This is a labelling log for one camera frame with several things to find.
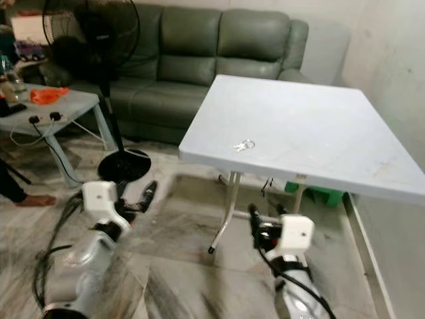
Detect black phone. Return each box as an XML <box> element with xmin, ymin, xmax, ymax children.
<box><xmin>1</xmin><ymin>101</ymin><xmax>29</xmax><ymax>118</ymax></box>

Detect toy truck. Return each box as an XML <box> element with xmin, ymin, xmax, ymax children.
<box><xmin>15</xmin><ymin>39</ymin><xmax>50</xmax><ymax>63</ymax></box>

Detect white power strip with plugs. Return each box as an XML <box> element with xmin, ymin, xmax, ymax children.
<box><xmin>28</xmin><ymin>111</ymin><xmax>64</xmax><ymax>126</ymax></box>

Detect white cardboard box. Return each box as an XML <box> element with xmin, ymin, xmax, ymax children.
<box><xmin>10</xmin><ymin>14</ymin><xmax>51</xmax><ymax>45</ymax></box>

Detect white folding table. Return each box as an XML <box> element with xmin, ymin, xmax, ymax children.
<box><xmin>177</xmin><ymin>74</ymin><xmax>425</xmax><ymax>256</ymax></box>

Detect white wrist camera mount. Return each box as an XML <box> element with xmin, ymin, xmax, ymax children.
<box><xmin>82</xmin><ymin>181</ymin><xmax>122</xmax><ymax>215</ymax></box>
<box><xmin>280</xmin><ymin>213</ymin><xmax>315</xmax><ymax>255</ymax></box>

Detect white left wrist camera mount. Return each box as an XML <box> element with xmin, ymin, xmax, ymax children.
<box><xmin>82</xmin><ymin>181</ymin><xmax>122</xmax><ymax>215</ymax></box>

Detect clear water bottle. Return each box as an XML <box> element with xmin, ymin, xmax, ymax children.
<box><xmin>3</xmin><ymin>56</ymin><xmax>29</xmax><ymax>95</ymax></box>

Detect orange plastic bag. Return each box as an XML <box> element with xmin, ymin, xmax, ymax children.
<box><xmin>29</xmin><ymin>86</ymin><xmax>71</xmax><ymax>106</ymax></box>

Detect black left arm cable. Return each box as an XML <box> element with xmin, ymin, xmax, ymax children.
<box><xmin>32</xmin><ymin>195</ymin><xmax>86</xmax><ymax>316</ymax></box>

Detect silver keys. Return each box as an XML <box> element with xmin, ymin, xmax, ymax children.
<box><xmin>233</xmin><ymin>138</ymin><xmax>256</xmax><ymax>153</ymax></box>

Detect green plastic crate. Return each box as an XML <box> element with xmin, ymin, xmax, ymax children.
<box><xmin>284</xmin><ymin>181</ymin><xmax>346</xmax><ymax>208</ymax></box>

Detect small grey table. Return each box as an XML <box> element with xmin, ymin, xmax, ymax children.
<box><xmin>0</xmin><ymin>85</ymin><xmax>118</xmax><ymax>188</ymax></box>

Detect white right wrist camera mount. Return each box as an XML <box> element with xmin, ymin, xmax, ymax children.
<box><xmin>280</xmin><ymin>213</ymin><xmax>315</xmax><ymax>255</ymax></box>

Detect black pedestal fan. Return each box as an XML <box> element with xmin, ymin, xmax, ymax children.
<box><xmin>41</xmin><ymin>0</ymin><xmax>153</xmax><ymax>185</ymax></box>

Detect person's leg with bare foot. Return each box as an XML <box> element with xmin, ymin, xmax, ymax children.
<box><xmin>0</xmin><ymin>158</ymin><xmax>58</xmax><ymax>208</ymax></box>

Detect green leather sofa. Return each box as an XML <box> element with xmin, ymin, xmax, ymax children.
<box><xmin>40</xmin><ymin>5</ymin><xmax>310</xmax><ymax>145</ymax></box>

